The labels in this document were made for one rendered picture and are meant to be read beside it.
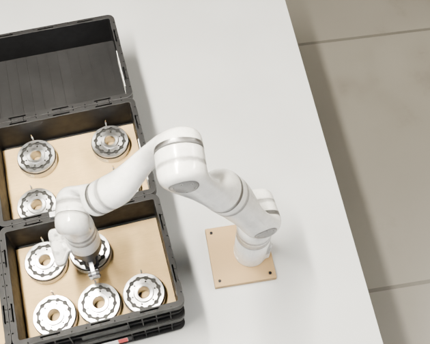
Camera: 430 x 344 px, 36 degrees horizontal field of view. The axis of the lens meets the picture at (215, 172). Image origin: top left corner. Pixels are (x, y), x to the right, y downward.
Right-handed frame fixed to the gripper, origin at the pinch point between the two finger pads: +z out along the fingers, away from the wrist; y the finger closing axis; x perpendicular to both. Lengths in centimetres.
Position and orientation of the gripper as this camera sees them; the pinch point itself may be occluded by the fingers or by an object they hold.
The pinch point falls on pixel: (91, 261)
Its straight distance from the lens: 168.4
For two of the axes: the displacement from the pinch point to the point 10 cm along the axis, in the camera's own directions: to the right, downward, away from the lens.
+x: -9.5, 2.7, -1.8
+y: -3.2, -8.4, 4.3
